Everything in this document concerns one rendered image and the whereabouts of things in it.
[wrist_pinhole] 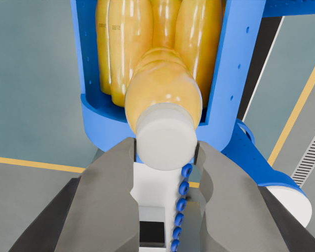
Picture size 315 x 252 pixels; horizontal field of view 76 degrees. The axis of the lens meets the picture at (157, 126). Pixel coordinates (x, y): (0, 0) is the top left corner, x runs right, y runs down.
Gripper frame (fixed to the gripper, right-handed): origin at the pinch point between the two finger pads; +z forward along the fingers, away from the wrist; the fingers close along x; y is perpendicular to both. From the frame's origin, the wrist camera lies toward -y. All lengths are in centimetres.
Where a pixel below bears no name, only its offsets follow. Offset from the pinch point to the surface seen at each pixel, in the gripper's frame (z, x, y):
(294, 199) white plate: 31, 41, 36
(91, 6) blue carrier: 29.8, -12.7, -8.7
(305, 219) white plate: 31, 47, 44
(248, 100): 120, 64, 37
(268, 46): 120, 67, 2
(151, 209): 41, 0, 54
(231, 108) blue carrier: 15.9, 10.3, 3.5
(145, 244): 27, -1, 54
